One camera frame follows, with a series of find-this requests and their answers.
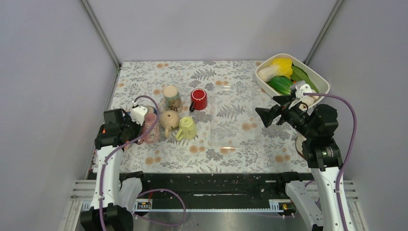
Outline blue ribbed ceramic mug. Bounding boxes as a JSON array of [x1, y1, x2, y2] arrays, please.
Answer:
[[145, 106, 157, 115]]

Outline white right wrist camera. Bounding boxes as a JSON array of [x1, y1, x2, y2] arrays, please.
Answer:
[[289, 80, 313, 108]]

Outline green bok choy toy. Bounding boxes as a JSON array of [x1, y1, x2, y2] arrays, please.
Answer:
[[268, 76, 293, 95]]

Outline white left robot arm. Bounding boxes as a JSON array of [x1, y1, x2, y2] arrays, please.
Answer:
[[79, 109, 149, 231]]

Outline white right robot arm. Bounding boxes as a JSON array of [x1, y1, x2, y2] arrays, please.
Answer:
[[255, 95, 356, 231]]

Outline dark green leaf vegetable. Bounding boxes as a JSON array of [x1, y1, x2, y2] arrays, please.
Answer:
[[290, 65, 319, 93]]

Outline yellow-green ceramic mug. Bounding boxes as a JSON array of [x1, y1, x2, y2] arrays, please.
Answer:
[[176, 116, 197, 141]]

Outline white mushroom toy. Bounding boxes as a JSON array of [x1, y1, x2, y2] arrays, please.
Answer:
[[301, 95, 319, 107]]

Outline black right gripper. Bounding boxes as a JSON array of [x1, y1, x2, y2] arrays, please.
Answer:
[[255, 92, 316, 138]]

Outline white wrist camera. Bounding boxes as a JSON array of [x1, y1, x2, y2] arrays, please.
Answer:
[[129, 105, 148, 126], [289, 80, 313, 108]]

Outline right aluminium frame post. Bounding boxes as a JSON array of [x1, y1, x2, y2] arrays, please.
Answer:
[[303, 0, 345, 65]]

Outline pink patterned mug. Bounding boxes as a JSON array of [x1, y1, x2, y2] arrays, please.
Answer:
[[139, 113, 161, 144]]

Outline yellow napa cabbage toy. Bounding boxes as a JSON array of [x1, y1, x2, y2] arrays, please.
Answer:
[[257, 58, 293, 82]]

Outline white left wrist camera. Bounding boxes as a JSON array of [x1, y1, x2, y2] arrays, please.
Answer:
[[129, 105, 148, 126]]

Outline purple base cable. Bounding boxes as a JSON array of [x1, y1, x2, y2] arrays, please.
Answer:
[[132, 189, 187, 227]]

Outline clear plastic tray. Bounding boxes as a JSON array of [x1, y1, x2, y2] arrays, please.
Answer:
[[210, 86, 261, 150]]

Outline cream floral ceramic mug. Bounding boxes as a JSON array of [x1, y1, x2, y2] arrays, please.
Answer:
[[160, 85, 182, 113]]

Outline white vegetable basin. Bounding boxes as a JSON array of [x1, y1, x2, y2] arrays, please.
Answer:
[[255, 53, 331, 97]]

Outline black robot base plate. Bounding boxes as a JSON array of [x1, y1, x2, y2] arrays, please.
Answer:
[[88, 171, 315, 211]]

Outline red ceramic mug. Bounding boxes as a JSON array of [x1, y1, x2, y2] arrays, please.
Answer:
[[189, 89, 208, 112]]

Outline aluminium corner frame post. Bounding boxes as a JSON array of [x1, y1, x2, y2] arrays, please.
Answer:
[[79, 0, 121, 69]]

